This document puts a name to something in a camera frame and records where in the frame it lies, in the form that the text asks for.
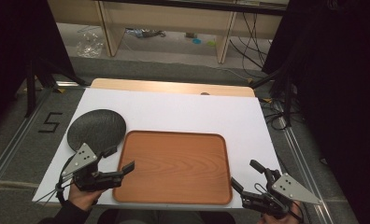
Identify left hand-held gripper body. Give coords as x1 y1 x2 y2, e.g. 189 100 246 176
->
61 142 125 192

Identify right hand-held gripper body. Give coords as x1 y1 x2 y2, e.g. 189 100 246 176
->
240 169 323 218

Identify person's right hand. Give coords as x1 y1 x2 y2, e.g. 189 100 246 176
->
257 201 303 224

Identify person's left hand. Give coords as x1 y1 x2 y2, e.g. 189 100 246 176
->
67 182 108 213

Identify brown wooden tray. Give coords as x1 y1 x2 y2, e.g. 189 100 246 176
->
112 130 234 206

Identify black metal stand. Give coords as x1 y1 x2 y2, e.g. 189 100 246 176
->
249 66 295 128
23 56 92 119

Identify white foam board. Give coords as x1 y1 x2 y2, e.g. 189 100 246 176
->
32 87 282 211

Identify black curtain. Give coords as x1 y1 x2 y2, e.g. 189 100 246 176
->
262 0 370 224
0 0 78 139

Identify clear crumpled plastic bag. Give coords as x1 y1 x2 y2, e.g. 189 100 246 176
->
75 30 105 59

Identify crumpled plastic wrapper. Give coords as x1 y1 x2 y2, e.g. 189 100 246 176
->
124 27 167 39

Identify light wooden shelf unit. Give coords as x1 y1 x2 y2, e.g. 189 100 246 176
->
47 0 290 65

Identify thin black gripper cable loop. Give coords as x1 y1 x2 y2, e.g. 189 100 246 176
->
253 182 288 213

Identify metal floor rail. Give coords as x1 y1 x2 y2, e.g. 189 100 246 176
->
274 102 335 224
0 81 81 198

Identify black floor cables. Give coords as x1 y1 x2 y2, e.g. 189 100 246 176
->
260 97 295 132

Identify hanging black cables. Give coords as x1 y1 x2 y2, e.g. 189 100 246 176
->
229 12 273 71

